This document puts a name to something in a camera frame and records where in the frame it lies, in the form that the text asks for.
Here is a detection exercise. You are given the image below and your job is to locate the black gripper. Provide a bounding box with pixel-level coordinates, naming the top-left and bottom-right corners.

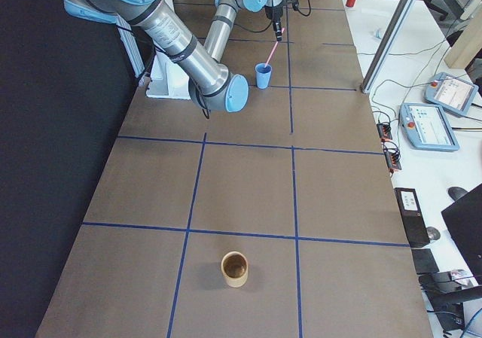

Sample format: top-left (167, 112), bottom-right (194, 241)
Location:
top-left (264, 5), bottom-right (284, 41)

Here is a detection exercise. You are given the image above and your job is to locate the blue ribbed cup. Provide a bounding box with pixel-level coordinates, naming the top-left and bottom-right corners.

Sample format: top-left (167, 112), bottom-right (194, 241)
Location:
top-left (255, 62), bottom-right (272, 90)

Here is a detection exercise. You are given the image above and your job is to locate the bamboo wooden cup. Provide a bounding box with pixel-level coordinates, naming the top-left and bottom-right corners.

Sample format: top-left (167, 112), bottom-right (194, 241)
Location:
top-left (220, 251), bottom-right (249, 288)

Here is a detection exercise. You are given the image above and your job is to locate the far orange black connector block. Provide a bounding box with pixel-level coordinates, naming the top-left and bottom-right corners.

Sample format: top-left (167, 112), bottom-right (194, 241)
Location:
top-left (377, 122), bottom-right (392, 142)

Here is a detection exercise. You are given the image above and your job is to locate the orange black connector block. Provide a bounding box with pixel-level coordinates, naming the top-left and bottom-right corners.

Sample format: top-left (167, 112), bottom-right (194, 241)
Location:
top-left (383, 142), bottom-right (401, 172)
top-left (377, 122), bottom-right (392, 142)

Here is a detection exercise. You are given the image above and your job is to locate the near orange black connector block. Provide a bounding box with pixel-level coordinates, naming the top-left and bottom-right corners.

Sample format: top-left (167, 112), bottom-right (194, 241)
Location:
top-left (383, 142), bottom-right (401, 172)

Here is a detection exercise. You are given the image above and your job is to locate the near teach pendant tablet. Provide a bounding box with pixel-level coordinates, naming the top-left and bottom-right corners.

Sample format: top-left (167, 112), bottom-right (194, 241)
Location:
top-left (399, 103), bottom-right (459, 152)

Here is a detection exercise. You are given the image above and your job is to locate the teach pendant tablet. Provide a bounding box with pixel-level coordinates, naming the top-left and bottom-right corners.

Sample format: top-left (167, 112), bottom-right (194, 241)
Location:
top-left (399, 103), bottom-right (459, 152)
top-left (425, 72), bottom-right (478, 117)

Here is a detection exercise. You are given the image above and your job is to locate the far teach pendant tablet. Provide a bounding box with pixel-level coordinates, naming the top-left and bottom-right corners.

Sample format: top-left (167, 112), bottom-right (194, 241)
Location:
top-left (425, 72), bottom-right (478, 117)

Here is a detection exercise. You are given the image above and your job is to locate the wooden board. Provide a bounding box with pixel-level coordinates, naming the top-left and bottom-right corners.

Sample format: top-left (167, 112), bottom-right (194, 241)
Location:
top-left (444, 6), bottom-right (481, 69)

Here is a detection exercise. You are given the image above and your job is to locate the black computer mouse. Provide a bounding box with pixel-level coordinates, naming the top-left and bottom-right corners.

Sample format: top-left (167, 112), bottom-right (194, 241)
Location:
top-left (447, 186), bottom-right (468, 201)

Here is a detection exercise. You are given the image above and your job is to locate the black power box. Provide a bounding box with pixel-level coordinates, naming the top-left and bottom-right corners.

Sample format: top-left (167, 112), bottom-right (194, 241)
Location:
top-left (394, 187), bottom-right (430, 248)

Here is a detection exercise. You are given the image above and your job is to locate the black monitor corner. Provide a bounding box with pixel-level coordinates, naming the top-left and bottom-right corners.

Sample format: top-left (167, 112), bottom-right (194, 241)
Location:
top-left (441, 184), bottom-right (481, 284)

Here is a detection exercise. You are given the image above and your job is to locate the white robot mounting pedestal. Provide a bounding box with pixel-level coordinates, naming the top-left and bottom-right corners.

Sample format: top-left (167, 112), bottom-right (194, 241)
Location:
top-left (146, 52), bottom-right (190, 100)

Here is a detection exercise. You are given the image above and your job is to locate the aluminium frame post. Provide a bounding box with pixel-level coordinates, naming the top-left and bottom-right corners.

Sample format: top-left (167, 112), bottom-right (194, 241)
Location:
top-left (360, 0), bottom-right (416, 94)

